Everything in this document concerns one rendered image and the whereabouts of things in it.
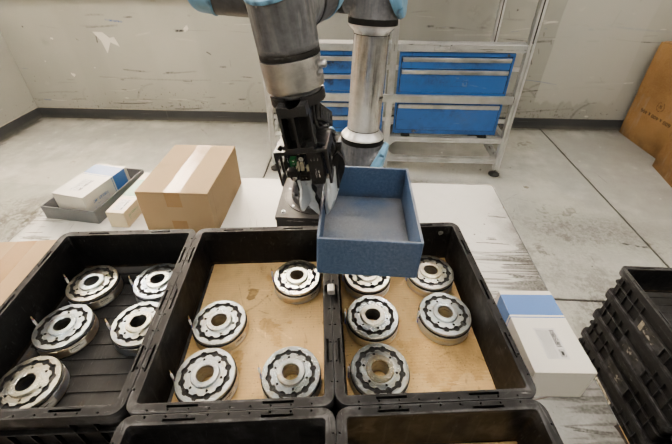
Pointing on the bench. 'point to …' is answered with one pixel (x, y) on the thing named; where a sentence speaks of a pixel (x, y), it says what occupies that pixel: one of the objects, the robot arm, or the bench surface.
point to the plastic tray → (89, 211)
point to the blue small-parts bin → (371, 225)
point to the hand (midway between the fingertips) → (322, 204)
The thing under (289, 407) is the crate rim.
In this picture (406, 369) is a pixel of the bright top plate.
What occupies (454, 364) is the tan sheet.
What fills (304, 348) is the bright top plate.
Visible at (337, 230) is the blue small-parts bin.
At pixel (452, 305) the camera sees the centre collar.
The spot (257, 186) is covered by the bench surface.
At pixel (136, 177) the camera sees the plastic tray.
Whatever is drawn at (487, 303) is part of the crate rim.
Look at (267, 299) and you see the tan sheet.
